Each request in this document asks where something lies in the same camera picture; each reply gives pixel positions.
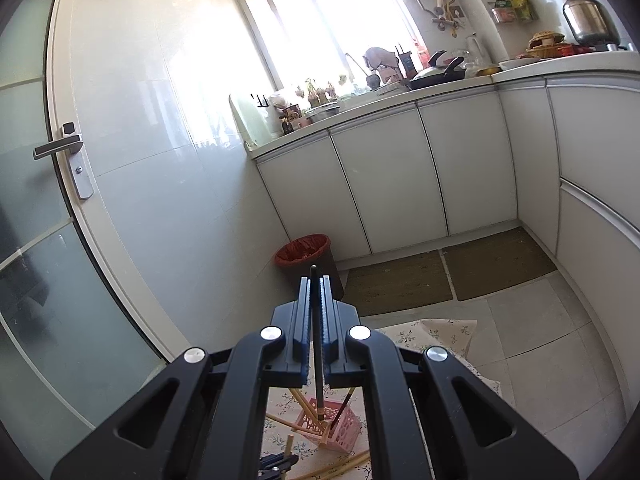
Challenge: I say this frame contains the black frying pan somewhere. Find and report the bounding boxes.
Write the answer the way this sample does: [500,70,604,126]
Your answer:
[409,50,466,91]

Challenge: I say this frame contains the metal water pipes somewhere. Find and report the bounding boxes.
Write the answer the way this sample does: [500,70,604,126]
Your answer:
[415,0,466,36]

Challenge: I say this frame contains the pale cutting board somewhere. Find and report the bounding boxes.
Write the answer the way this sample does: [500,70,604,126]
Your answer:
[229,92,273,150]

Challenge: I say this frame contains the metal door handle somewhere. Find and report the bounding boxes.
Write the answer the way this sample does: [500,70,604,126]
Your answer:
[33,121,96,200]

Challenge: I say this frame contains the pink plastic basket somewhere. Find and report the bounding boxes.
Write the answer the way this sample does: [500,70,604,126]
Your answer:
[291,396,363,453]

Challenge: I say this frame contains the woven basket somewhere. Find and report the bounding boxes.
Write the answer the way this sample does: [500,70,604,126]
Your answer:
[525,31,566,58]

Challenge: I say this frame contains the floral cloth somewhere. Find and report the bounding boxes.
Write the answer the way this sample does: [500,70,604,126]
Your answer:
[260,317,501,480]

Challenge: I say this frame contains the window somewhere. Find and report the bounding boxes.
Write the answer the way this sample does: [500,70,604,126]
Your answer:
[242,0,421,93]

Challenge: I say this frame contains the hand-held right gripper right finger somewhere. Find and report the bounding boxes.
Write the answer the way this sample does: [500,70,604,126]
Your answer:
[317,277,576,480]

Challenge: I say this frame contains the dark box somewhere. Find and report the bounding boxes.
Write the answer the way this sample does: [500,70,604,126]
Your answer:
[397,45,418,80]

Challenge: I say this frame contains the brown floor mat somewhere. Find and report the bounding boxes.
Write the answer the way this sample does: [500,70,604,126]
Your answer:
[442,226,558,302]
[342,250,453,317]

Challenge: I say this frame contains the white kitchen cabinet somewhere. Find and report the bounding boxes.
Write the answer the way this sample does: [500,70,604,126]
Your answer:
[252,87,521,263]
[497,72,640,426]

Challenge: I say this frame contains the metal pot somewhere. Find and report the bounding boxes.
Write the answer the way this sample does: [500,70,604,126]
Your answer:
[304,102,342,123]

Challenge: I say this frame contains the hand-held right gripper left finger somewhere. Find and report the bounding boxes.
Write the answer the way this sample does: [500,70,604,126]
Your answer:
[50,275,313,480]

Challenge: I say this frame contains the steel kettle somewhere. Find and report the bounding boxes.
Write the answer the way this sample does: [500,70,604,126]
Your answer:
[552,0,623,47]

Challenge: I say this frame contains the yellow packet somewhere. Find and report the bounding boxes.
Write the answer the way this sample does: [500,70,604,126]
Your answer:
[506,0,535,23]

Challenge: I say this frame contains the brown trash bin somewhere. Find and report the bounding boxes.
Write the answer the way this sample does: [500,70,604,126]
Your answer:
[273,233,346,301]

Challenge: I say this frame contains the frosted glass door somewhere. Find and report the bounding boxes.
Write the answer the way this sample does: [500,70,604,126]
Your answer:
[0,0,196,431]

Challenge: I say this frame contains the clear plastic pitcher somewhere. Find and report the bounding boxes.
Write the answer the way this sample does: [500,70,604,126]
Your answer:
[465,34,493,73]

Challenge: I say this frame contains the horse figurine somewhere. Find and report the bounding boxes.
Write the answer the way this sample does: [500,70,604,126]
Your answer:
[364,46,401,72]

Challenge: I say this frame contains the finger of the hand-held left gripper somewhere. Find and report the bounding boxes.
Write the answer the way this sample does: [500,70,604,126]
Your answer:
[256,452,299,480]

